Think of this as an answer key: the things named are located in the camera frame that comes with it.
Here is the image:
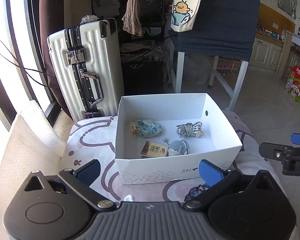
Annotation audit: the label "crumpled white tissue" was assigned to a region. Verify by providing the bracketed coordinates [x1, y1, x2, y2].
[80, 15, 98, 24]

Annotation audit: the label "grey braided rope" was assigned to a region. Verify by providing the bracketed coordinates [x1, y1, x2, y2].
[176, 122, 205, 138]

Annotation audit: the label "black patterned box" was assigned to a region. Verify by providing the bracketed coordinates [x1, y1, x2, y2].
[137, 0, 165, 43]

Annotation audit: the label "green carton box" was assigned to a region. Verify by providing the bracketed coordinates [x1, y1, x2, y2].
[285, 65, 300, 104]

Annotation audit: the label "white ribbed suitcase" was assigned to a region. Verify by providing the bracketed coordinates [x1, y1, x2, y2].
[47, 18, 125, 123]

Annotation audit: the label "printed blanket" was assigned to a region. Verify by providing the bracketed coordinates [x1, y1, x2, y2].
[62, 110, 290, 205]

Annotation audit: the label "black cables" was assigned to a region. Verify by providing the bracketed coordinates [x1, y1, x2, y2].
[0, 32, 58, 89]

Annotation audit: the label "cream cabinets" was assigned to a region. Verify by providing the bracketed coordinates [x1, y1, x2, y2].
[250, 34, 284, 68]

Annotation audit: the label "white frame table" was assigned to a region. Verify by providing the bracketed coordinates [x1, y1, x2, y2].
[169, 30, 249, 110]

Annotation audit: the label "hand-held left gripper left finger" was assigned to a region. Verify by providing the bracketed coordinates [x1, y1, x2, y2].
[22, 159, 117, 211]

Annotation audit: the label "beige rope tassel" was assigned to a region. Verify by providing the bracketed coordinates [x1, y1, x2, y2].
[122, 0, 143, 37]

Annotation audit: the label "wooden table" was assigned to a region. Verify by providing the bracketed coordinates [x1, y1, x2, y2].
[275, 29, 300, 79]

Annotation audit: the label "blue floral fabric pouch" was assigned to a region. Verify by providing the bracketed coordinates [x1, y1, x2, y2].
[129, 119, 163, 138]

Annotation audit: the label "white foam sheet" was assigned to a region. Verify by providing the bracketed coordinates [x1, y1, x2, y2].
[0, 100, 67, 205]

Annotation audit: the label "small tan packet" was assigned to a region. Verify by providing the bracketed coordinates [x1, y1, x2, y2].
[140, 141, 168, 158]

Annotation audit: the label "duck print tote bag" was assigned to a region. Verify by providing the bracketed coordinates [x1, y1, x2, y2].
[170, 0, 206, 32]

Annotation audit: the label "brown curtain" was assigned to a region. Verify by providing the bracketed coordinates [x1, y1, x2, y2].
[39, 0, 74, 122]

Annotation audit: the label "translucent plastic bag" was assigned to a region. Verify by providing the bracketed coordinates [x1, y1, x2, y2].
[184, 55, 214, 85]

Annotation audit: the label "blue crochet mouse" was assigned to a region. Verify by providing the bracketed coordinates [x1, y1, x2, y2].
[162, 137, 190, 157]

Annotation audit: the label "dark blue knitted cloth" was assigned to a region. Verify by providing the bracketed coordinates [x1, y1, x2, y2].
[174, 0, 262, 62]

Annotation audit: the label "dark window frame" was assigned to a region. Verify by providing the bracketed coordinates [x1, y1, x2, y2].
[0, 0, 63, 170]

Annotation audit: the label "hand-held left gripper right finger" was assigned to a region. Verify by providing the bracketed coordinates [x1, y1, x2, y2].
[184, 159, 278, 210]

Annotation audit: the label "purple crochet item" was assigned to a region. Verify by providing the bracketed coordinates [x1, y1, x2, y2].
[184, 184, 212, 203]

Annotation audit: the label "white shoe box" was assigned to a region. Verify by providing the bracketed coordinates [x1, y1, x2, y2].
[114, 92, 243, 185]

